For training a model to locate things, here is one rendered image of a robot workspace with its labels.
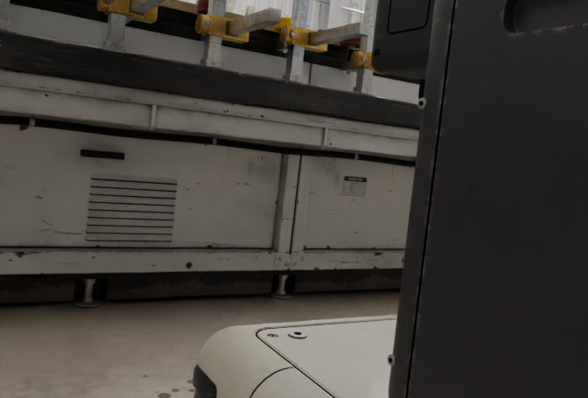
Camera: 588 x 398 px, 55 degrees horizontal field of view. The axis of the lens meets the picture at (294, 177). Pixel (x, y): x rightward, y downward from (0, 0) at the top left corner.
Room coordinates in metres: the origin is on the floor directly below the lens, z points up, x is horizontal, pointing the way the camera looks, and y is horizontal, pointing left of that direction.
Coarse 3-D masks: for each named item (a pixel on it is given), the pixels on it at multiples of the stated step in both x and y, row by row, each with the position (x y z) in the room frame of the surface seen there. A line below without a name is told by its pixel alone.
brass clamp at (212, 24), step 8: (200, 16) 1.48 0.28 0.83; (208, 16) 1.48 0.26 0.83; (216, 16) 1.49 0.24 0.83; (200, 24) 1.47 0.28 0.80; (208, 24) 1.47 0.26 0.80; (216, 24) 1.49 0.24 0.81; (224, 24) 1.50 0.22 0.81; (200, 32) 1.49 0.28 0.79; (208, 32) 1.48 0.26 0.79; (216, 32) 1.49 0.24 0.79; (224, 32) 1.50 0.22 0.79; (248, 32) 1.53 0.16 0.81; (232, 40) 1.54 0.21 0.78; (240, 40) 1.53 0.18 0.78
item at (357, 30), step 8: (352, 24) 1.45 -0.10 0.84; (360, 24) 1.42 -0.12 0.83; (368, 24) 1.43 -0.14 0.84; (312, 32) 1.61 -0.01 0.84; (320, 32) 1.58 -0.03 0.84; (328, 32) 1.54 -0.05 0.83; (336, 32) 1.51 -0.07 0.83; (344, 32) 1.47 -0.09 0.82; (352, 32) 1.44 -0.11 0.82; (360, 32) 1.42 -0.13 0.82; (368, 32) 1.43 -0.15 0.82; (312, 40) 1.61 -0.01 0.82; (320, 40) 1.57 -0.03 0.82; (328, 40) 1.55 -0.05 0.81; (336, 40) 1.54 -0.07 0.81; (280, 48) 1.77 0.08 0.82
